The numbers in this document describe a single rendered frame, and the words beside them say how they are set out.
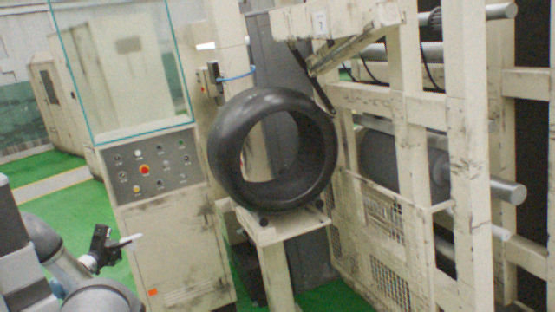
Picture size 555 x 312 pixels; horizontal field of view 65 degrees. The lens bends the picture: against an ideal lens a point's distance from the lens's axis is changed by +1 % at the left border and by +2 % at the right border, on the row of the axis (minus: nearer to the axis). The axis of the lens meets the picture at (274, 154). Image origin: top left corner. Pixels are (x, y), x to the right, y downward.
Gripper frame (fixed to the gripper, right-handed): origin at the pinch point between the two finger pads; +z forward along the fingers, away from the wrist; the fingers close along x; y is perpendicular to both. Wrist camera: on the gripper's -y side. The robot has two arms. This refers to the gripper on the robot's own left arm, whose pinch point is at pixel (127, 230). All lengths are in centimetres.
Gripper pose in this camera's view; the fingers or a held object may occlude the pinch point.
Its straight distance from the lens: 181.4
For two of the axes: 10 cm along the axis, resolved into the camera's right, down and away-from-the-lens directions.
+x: 9.3, 0.9, -3.6
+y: 0.4, 9.4, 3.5
